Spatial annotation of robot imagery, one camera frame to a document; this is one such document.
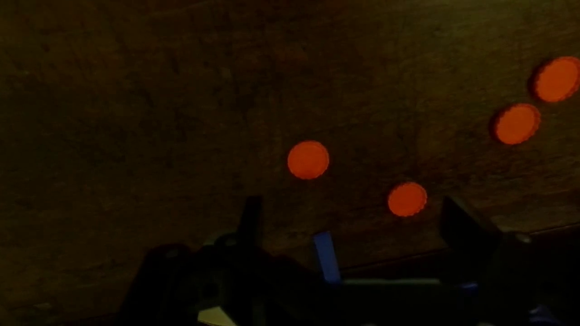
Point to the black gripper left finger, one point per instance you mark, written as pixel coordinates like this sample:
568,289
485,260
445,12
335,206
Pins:
229,282

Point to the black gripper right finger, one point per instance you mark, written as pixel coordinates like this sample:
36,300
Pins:
514,277

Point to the dark wooden writing desk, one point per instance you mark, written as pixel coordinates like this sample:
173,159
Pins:
121,119

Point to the orange game disc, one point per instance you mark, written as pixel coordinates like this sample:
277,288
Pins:
518,123
309,159
558,78
407,199

